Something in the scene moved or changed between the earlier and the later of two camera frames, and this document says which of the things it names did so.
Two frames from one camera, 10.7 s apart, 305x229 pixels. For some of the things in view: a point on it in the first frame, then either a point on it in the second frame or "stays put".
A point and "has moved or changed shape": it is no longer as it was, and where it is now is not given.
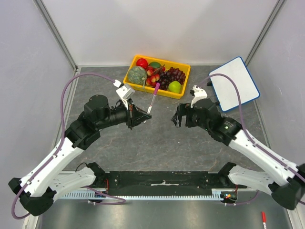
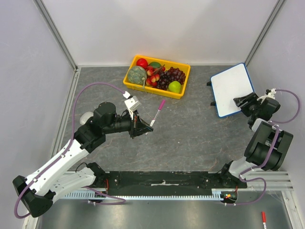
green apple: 174,86 stays put
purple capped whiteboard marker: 157,85 to 163,102
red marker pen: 263,213 stays put
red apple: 142,62 stays put
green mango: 155,64 stays put
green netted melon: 137,74 stays put
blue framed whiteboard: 225,89 has moved or changed shape
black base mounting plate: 163,182 stays put
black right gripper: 187,115 to 247,105
